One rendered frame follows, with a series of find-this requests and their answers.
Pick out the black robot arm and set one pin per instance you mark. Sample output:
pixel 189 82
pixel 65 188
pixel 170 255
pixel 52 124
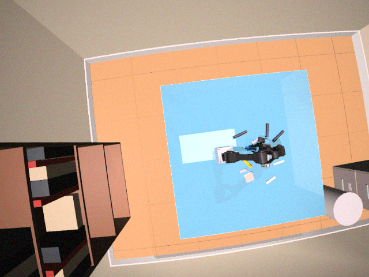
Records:
pixel 259 157

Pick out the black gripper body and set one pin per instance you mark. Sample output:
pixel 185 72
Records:
pixel 261 140

